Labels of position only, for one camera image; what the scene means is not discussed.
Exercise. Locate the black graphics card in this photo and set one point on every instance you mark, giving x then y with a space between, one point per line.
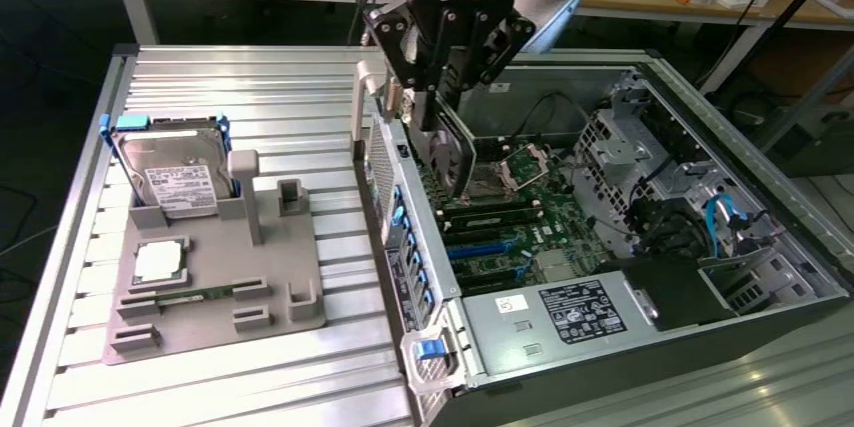
448 157

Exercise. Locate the blue expansion slot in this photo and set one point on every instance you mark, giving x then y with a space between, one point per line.
481 249

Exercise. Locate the open socket cover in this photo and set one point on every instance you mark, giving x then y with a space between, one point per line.
534 162

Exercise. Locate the CPU socket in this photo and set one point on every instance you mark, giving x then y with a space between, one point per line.
493 188

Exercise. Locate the silver disk bay cage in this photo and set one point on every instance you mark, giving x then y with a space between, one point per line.
621 157

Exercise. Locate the black RAM stick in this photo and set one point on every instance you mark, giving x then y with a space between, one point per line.
497 222

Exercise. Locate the green motherboard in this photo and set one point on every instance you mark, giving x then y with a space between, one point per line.
561 217

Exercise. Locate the hard disk in blue carrier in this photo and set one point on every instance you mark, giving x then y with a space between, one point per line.
181 177

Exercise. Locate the silver chipset heatsink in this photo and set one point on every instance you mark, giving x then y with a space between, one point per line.
560 267

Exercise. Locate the black computer tower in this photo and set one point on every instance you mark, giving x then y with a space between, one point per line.
821 147

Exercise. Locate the grey parts rack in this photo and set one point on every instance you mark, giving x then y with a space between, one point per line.
221 267

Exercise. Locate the grey power supply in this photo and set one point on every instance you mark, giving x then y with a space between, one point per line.
574 317

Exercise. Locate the silver CPU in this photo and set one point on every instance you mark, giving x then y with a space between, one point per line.
159 261

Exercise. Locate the green RAM stick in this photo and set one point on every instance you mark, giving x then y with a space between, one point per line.
201 294

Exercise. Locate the blue case latch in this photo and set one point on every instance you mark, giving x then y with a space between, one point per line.
428 350

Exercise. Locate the open black PC case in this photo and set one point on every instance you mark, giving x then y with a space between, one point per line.
668 347

